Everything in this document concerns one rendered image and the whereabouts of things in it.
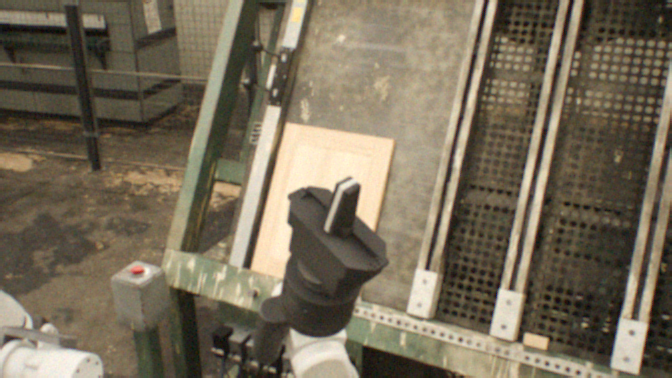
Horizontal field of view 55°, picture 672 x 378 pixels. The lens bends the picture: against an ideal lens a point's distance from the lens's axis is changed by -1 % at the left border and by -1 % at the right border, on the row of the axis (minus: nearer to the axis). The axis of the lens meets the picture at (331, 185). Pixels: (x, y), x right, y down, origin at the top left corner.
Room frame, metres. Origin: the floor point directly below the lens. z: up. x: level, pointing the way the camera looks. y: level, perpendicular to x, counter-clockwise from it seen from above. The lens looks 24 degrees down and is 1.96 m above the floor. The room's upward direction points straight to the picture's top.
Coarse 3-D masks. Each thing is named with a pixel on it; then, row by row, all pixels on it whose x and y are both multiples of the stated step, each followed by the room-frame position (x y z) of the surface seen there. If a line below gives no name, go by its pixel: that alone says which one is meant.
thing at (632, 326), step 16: (656, 144) 1.53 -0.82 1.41; (656, 160) 1.51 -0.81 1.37; (656, 176) 1.49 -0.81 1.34; (656, 192) 1.50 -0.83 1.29; (656, 208) 1.45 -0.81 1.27; (640, 224) 1.44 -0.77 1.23; (656, 224) 1.44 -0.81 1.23; (640, 240) 1.42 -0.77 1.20; (656, 240) 1.41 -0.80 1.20; (640, 256) 1.40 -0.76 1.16; (656, 256) 1.38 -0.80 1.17; (640, 272) 1.40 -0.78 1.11; (656, 272) 1.36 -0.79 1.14; (640, 288) 1.36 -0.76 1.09; (624, 304) 1.35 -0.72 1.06; (640, 304) 1.36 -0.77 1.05; (624, 320) 1.32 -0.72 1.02; (640, 320) 1.31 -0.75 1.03; (624, 336) 1.30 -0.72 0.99; (640, 336) 1.29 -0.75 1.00; (624, 352) 1.28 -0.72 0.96; (640, 352) 1.27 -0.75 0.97; (624, 368) 1.26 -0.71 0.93
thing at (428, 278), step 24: (480, 0) 1.92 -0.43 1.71; (480, 24) 1.91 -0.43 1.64; (480, 48) 1.85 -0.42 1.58; (480, 72) 1.81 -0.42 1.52; (456, 96) 1.80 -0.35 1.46; (480, 96) 1.82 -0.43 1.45; (456, 120) 1.76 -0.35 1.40; (456, 144) 1.75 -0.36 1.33; (456, 168) 1.68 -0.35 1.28; (456, 192) 1.66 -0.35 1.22; (432, 216) 1.63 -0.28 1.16; (432, 240) 1.60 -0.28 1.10; (432, 264) 1.56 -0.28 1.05; (432, 288) 1.52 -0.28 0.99; (408, 312) 1.51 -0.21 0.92; (432, 312) 1.52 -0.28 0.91
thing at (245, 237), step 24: (312, 0) 2.23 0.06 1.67; (288, 24) 2.18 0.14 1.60; (288, 96) 2.07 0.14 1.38; (264, 120) 2.02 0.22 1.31; (264, 144) 1.98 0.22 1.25; (264, 168) 1.94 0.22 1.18; (264, 192) 1.92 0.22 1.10; (240, 216) 1.88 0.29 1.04; (240, 240) 1.84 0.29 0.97; (240, 264) 1.79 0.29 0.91
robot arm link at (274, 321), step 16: (272, 304) 0.63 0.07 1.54; (256, 320) 0.63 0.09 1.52; (272, 320) 0.61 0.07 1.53; (288, 320) 0.61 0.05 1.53; (256, 336) 0.63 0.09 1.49; (272, 336) 0.62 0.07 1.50; (288, 336) 0.64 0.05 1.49; (304, 336) 0.62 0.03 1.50; (320, 336) 0.60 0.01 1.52; (336, 336) 0.63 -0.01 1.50; (256, 352) 0.64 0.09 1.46; (272, 352) 0.63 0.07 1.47; (288, 352) 0.64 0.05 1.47
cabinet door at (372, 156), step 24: (288, 144) 1.97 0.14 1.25; (312, 144) 1.94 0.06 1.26; (336, 144) 1.91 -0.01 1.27; (360, 144) 1.88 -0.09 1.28; (384, 144) 1.85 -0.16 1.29; (288, 168) 1.93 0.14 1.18; (312, 168) 1.90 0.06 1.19; (336, 168) 1.87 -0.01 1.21; (360, 168) 1.84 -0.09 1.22; (384, 168) 1.81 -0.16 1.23; (288, 192) 1.89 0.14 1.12; (360, 192) 1.80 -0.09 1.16; (264, 216) 1.87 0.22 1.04; (360, 216) 1.76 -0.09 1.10; (264, 240) 1.83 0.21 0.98; (288, 240) 1.80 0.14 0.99; (264, 264) 1.78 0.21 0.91
